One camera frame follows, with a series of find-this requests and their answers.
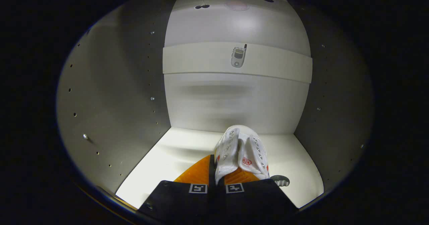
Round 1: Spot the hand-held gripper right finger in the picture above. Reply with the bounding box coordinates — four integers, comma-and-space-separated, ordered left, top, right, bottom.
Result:
216, 166, 299, 225

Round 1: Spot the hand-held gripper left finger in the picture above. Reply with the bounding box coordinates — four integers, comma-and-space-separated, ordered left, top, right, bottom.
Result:
137, 154, 218, 225

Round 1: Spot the white canvas shoe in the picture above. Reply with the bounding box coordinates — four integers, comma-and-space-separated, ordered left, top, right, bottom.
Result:
214, 125, 270, 185

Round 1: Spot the grey shoe cabinet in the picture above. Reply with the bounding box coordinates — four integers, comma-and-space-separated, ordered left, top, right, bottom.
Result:
55, 0, 374, 215

